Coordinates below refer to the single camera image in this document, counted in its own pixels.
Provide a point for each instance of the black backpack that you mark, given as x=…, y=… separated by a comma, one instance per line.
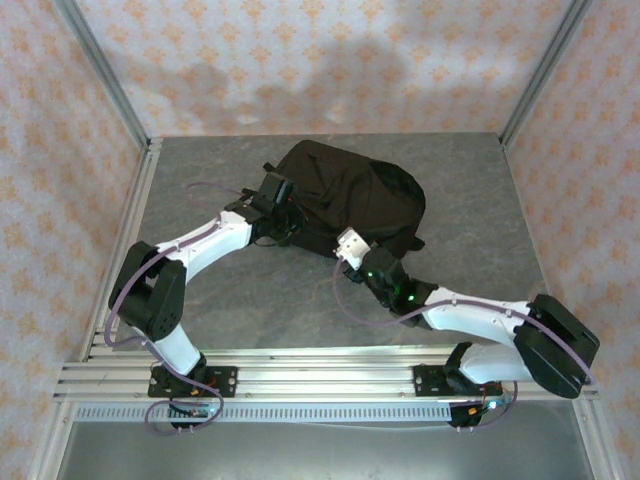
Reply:
x=350, y=195

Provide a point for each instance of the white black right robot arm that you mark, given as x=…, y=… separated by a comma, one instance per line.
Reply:
x=475, y=320

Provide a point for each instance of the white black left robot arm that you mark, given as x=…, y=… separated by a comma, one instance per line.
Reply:
x=200, y=245

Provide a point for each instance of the base electronics board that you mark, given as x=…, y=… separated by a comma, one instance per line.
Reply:
x=475, y=412
x=195, y=412

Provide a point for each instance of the grey metal panel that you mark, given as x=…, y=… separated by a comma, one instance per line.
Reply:
x=325, y=450

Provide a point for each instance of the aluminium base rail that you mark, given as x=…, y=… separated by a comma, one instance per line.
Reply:
x=325, y=372

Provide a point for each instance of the aluminium table side rail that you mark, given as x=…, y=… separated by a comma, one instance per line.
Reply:
x=145, y=200

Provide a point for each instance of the aluminium frame post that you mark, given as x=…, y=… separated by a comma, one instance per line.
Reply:
x=105, y=75
x=545, y=70

